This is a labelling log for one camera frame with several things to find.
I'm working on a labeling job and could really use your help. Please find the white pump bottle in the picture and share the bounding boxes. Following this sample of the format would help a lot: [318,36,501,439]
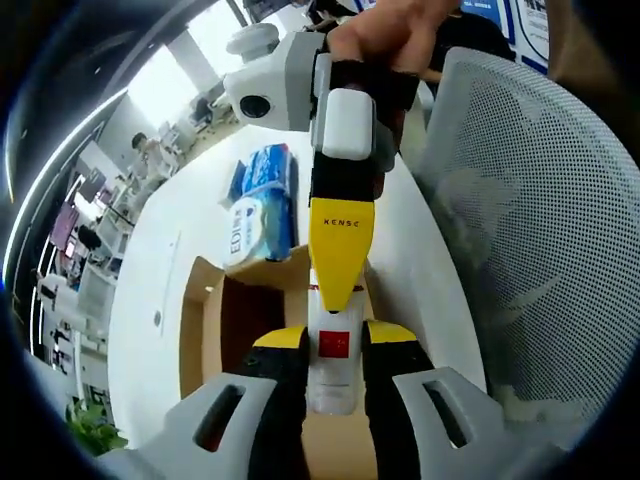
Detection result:
[305,267,369,416]

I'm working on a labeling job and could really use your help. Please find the white blue wet wipes pack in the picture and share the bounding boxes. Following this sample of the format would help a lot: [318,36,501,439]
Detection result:
[219,194,297,264]

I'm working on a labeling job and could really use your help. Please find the brown cardboard shoe box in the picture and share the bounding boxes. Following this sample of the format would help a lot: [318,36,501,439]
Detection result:
[178,243,386,480]

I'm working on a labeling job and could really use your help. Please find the white mesh office chair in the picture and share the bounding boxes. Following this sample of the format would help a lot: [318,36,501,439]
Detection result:
[412,47,640,446]

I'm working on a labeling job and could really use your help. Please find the white blue wall board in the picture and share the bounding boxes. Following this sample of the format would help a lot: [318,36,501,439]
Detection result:
[459,0,551,76]

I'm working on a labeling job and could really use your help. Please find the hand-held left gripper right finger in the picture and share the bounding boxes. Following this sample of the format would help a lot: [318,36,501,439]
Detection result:
[362,319,510,480]

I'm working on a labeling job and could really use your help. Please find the long ceiling light strip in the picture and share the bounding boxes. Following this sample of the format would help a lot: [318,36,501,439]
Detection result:
[4,92,126,301]

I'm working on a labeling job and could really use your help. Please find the purple wall screen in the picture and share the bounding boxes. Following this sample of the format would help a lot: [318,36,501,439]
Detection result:
[52,202,81,242]

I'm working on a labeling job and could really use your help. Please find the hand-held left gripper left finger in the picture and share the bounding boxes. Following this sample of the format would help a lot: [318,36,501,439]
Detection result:
[99,324,310,480]

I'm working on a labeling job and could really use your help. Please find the person's right hand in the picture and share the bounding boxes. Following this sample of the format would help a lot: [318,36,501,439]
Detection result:
[327,0,464,77]

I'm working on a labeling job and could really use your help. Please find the potted green plant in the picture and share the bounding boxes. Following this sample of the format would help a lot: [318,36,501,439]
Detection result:
[64,397,129,456]

